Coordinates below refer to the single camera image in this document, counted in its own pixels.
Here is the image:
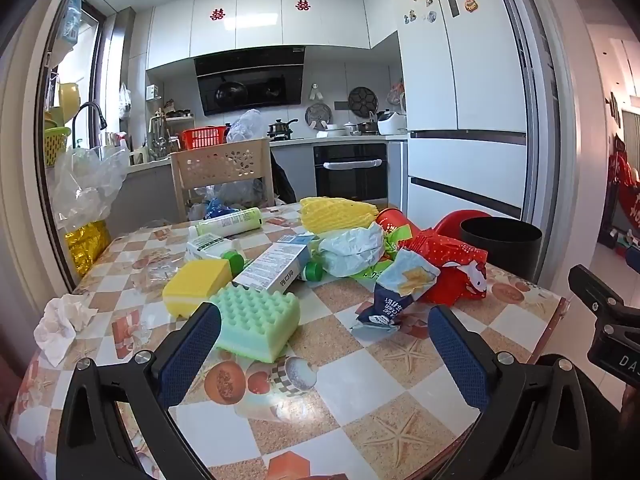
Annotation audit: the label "plastic bags on chair seat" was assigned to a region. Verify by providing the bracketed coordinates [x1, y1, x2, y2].
[187, 180, 273, 211]

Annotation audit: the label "white upper cabinets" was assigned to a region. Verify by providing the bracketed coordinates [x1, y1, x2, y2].
[146, 0, 401, 71]

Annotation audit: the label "blue wrapper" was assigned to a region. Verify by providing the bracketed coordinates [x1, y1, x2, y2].
[205, 197, 236, 218]

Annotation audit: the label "round grey wall plate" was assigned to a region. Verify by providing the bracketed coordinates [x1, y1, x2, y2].
[305, 102, 332, 131]

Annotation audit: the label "dark round wall tray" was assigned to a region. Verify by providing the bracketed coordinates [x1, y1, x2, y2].
[348, 86, 377, 111]

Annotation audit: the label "red snack bag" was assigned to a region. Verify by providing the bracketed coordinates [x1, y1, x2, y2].
[400, 227, 488, 306]

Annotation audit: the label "yellow foam net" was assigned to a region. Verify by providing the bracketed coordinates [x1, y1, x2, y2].
[299, 196, 379, 235]

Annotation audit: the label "blue and white snack bag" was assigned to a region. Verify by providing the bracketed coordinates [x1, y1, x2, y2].
[350, 249, 441, 331]

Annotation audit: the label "white rice cooker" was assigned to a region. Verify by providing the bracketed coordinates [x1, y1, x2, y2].
[377, 110, 408, 136]

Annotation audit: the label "red plastic basket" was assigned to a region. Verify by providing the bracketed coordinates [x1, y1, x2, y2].
[180, 126, 227, 151]

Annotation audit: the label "green snack wrapper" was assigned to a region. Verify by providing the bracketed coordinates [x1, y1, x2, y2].
[350, 225, 416, 281]

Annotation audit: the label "black range hood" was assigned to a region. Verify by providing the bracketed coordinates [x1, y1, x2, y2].
[194, 46, 307, 117]

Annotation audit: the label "yellow plastic container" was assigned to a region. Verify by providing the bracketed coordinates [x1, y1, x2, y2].
[59, 82, 81, 126]

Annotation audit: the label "white refrigerator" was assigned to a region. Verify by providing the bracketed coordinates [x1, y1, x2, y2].
[387, 0, 531, 226]

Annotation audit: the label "light green bottle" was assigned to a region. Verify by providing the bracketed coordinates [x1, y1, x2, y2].
[189, 207, 263, 238]

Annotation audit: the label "kitchen utensil rack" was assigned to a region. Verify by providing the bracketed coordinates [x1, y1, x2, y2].
[149, 107, 196, 160]

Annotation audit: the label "white bottle with green cap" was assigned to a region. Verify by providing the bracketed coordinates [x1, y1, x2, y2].
[185, 234, 246, 273]

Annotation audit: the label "yellow-green plastic basket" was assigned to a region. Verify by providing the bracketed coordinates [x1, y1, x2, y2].
[44, 126, 72, 167]

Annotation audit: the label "red paper cup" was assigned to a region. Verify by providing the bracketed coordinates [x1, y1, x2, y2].
[375, 206, 421, 241]

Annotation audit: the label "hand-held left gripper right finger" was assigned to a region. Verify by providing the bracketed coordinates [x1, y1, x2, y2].
[427, 304, 593, 480]

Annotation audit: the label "red festive decoration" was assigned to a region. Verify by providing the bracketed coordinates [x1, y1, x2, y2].
[607, 137, 640, 241]

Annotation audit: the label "yellow sponge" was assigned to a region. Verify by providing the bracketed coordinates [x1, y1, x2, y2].
[162, 258, 234, 318]

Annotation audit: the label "large clear plastic bag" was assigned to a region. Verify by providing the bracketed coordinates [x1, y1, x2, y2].
[50, 145, 130, 231]

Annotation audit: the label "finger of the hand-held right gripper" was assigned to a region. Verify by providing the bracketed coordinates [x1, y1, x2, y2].
[568, 265, 640, 321]

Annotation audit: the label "beige perforated chair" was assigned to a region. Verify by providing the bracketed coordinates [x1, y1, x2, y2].
[170, 138, 276, 221]

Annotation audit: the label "black built-in oven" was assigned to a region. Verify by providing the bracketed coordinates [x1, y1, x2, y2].
[313, 143, 388, 201]

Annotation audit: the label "grey kitchen counter cabinets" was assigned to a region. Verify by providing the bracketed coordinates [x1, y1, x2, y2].
[107, 132, 408, 233]

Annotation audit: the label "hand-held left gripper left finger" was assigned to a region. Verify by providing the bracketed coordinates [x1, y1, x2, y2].
[56, 301, 222, 480]

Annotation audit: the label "crumpled white tissue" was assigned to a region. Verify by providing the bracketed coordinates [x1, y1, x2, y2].
[33, 294, 98, 367]

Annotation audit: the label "black kitchen faucet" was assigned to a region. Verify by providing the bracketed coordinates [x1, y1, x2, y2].
[72, 101, 108, 148]

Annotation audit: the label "bluish clear plastic bag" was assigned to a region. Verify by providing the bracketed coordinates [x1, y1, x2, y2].
[226, 108, 271, 143]

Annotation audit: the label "gold foil bag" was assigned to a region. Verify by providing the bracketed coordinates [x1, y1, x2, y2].
[65, 220, 112, 276]

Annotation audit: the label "black trash bin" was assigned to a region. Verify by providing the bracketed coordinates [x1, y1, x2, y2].
[459, 217, 543, 283]

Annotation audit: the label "white and blue carton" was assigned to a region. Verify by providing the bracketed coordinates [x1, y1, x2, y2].
[232, 234, 318, 295]

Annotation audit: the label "dark jacket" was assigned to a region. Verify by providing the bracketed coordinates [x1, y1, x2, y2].
[270, 150, 298, 206]

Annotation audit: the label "red chair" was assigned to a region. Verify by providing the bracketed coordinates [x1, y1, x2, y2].
[432, 209, 493, 238]

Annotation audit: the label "clear plastic wrapper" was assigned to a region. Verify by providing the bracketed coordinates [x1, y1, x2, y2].
[132, 255, 186, 291]

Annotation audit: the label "green bumpy sponge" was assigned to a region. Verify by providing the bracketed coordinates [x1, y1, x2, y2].
[209, 282, 301, 363]

